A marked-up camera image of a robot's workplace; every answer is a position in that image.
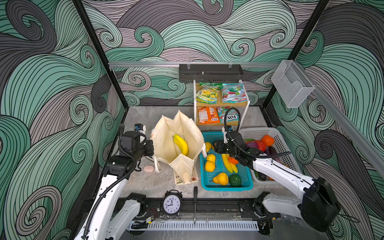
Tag yellow green candy bag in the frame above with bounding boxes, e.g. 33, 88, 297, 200
196, 83, 222, 104

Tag yellow lemon top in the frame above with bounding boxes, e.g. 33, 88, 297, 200
205, 142, 212, 153

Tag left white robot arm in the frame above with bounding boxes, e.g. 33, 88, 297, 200
75, 124, 154, 240

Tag clear plastic wall holder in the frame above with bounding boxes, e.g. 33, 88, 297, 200
271, 60, 315, 109

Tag orange tangerine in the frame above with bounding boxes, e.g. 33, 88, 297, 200
229, 157, 239, 165

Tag black metal wall tray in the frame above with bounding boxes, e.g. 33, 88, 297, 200
179, 64, 244, 83

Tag purple eggplant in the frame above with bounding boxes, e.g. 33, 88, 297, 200
268, 146, 280, 161

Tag yellow lemon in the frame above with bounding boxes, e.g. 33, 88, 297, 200
206, 154, 216, 164
205, 142, 212, 153

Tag large yellow banana bunch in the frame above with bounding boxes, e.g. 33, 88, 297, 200
173, 135, 189, 156

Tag green avocado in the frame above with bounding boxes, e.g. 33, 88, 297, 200
229, 174, 242, 188

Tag yellow orange bottom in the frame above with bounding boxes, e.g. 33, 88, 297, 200
205, 161, 216, 173

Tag white slotted cable duct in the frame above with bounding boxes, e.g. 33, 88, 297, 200
127, 221, 259, 232

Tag white plastic vegetable basket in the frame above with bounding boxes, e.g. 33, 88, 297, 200
239, 127, 302, 174

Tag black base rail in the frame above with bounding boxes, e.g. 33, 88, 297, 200
80, 197, 319, 221

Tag yellow pear front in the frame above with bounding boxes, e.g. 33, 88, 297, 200
213, 173, 229, 186

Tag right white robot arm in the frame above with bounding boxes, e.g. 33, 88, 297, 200
213, 131, 340, 232

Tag black handled screwdriver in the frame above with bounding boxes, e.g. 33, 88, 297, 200
194, 186, 198, 225

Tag small yellow banana bunch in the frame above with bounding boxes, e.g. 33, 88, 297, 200
222, 154, 238, 174

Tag white wooden two-tier shelf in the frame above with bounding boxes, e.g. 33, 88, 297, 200
193, 80, 250, 127

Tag dark green cucumber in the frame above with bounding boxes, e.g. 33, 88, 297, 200
254, 171, 267, 182

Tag black alarm clock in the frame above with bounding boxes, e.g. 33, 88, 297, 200
162, 190, 183, 217

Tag green Fox's candy bag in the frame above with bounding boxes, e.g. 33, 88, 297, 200
217, 107, 240, 124

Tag teal plastic fruit basket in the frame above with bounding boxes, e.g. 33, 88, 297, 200
200, 149, 253, 192

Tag purple onion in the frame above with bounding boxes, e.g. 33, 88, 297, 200
247, 141, 259, 149

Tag orange bell pepper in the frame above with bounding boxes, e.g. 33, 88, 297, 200
261, 135, 275, 147

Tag red tomato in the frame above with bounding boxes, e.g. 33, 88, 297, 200
255, 140, 267, 152

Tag yellow lemon middle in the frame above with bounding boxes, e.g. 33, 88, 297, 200
206, 154, 216, 164

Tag orange Fox's candy bag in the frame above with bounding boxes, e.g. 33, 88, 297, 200
198, 107, 220, 125

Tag cream canvas grocery bag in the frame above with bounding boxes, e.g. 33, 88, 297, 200
151, 111, 207, 185

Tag red green candy bag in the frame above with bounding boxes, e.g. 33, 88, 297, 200
221, 83, 247, 103

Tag pink round sponge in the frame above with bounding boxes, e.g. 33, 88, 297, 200
143, 165, 155, 173

